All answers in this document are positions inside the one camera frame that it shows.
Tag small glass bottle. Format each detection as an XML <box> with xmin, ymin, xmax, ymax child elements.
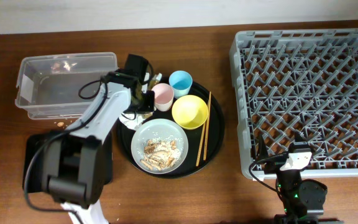
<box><xmin>148</xmin><ymin>73</ymin><xmax>162</xmax><ymax>90</ymax></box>

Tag grey plate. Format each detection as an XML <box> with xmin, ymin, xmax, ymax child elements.
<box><xmin>131</xmin><ymin>119</ymin><xmax>189</xmax><ymax>175</ymax></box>

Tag yellow bowl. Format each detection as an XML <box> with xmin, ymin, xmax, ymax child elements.
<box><xmin>172</xmin><ymin>95</ymin><xmax>209</xmax><ymax>130</ymax></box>

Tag rice and food scraps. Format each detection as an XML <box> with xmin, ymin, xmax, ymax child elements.
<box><xmin>140</xmin><ymin>139</ymin><xmax>181</xmax><ymax>171</ymax></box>

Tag white napkin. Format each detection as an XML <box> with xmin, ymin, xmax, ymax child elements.
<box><xmin>119</xmin><ymin>113</ymin><xmax>153</xmax><ymax>131</ymax></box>

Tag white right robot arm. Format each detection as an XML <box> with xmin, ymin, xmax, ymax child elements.
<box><xmin>255</xmin><ymin>133</ymin><xmax>314</xmax><ymax>174</ymax></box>

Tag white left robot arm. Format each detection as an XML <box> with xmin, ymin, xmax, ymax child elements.
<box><xmin>22</xmin><ymin>69</ymin><xmax>154</xmax><ymax>223</ymax></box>

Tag grey dishwasher rack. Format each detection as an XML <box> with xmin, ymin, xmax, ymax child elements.
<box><xmin>229</xmin><ymin>28</ymin><xmax>358</xmax><ymax>180</ymax></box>

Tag pink cup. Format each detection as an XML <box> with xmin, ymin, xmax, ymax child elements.
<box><xmin>152</xmin><ymin>83</ymin><xmax>174</xmax><ymax>111</ymax></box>

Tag blue cup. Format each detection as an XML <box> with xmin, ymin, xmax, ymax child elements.
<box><xmin>168</xmin><ymin>70</ymin><xmax>193</xmax><ymax>99</ymax></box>

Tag black round tray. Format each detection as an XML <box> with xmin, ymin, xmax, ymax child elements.
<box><xmin>116</xmin><ymin>82</ymin><xmax>225</xmax><ymax>179</ymax></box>

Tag left wooden chopstick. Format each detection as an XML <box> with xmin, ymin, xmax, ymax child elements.
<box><xmin>196</xmin><ymin>92</ymin><xmax>211</xmax><ymax>167</ymax></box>

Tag wooden chopstick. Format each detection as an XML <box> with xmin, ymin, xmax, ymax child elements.
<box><xmin>203</xmin><ymin>92</ymin><xmax>212</xmax><ymax>161</ymax></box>
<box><xmin>196</xmin><ymin>92</ymin><xmax>211</xmax><ymax>167</ymax></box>

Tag right wooden chopstick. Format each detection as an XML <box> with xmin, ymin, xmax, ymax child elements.
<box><xmin>203</xmin><ymin>92</ymin><xmax>212</xmax><ymax>161</ymax></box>

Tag clear plastic bin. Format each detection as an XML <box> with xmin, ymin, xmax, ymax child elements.
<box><xmin>15</xmin><ymin>52</ymin><xmax>118</xmax><ymax>119</ymax></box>

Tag black rectangular tray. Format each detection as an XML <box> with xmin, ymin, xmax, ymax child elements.
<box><xmin>23</xmin><ymin>130</ymin><xmax>112</xmax><ymax>193</ymax></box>

